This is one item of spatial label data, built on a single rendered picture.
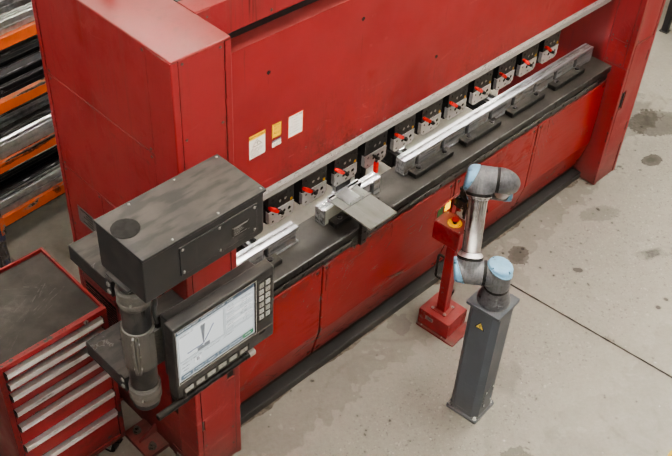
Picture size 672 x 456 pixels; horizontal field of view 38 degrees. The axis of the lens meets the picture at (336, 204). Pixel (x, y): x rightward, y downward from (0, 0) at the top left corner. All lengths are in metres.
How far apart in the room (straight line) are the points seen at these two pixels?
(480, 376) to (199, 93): 2.19
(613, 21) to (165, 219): 3.60
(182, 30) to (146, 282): 0.84
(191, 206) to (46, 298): 1.29
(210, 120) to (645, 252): 3.49
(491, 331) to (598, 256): 1.66
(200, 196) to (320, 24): 1.05
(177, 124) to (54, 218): 2.92
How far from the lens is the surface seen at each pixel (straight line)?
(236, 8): 3.50
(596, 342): 5.55
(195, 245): 3.06
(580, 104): 5.99
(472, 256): 4.33
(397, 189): 4.86
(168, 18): 3.35
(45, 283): 4.30
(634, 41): 5.97
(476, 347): 4.66
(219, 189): 3.16
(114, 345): 3.70
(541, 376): 5.31
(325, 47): 3.97
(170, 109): 3.23
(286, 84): 3.89
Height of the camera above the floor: 3.98
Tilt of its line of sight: 41 degrees down
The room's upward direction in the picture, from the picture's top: 4 degrees clockwise
